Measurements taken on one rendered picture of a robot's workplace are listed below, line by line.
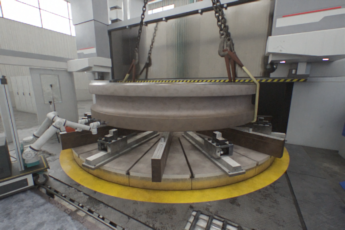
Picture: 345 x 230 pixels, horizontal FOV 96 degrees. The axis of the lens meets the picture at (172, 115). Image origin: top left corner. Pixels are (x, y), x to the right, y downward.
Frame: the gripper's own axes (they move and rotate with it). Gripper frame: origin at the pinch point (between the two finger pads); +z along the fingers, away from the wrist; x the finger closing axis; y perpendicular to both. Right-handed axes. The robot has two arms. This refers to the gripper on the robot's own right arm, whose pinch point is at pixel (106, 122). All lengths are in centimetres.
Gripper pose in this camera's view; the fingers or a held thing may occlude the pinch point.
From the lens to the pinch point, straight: 348.4
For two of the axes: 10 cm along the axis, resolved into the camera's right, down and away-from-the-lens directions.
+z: 5.0, -1.7, 8.5
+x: 8.7, 1.0, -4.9
